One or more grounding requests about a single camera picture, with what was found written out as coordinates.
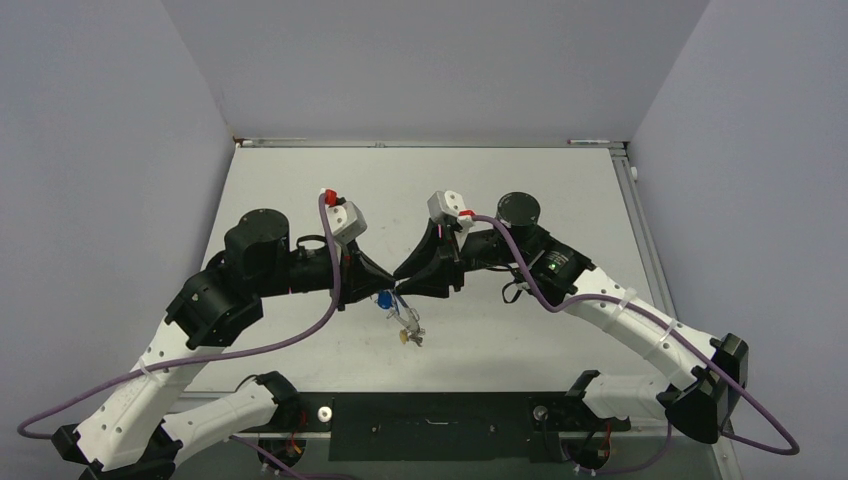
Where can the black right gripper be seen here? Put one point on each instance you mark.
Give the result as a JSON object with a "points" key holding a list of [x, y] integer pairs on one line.
{"points": [[429, 253]]}

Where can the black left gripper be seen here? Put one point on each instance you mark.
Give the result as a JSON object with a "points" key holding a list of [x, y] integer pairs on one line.
{"points": [[360, 275]]}

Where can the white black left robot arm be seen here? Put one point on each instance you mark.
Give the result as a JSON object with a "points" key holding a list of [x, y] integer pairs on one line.
{"points": [[133, 435]]}

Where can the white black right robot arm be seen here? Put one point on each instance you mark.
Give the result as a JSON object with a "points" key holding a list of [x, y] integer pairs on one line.
{"points": [[696, 389]]}

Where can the pink white marker pen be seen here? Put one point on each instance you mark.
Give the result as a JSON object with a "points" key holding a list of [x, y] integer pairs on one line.
{"points": [[589, 142]]}

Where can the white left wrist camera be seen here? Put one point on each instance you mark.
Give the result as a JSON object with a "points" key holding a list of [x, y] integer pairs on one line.
{"points": [[346, 220]]}

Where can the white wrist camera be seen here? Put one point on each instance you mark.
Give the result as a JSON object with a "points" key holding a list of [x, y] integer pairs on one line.
{"points": [[448, 207], [346, 220]]}

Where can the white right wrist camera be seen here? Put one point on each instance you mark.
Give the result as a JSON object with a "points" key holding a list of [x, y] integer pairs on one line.
{"points": [[448, 207]]}

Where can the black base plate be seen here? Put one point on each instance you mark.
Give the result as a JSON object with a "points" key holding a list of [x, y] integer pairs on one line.
{"points": [[441, 426]]}

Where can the aluminium back rail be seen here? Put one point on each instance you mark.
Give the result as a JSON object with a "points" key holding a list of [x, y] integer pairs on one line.
{"points": [[476, 143]]}

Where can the aluminium rail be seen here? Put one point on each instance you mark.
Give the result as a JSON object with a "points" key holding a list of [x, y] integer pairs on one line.
{"points": [[627, 176], [476, 143]]}

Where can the aluminium right side rail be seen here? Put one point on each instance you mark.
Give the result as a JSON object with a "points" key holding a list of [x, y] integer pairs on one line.
{"points": [[627, 176]]}

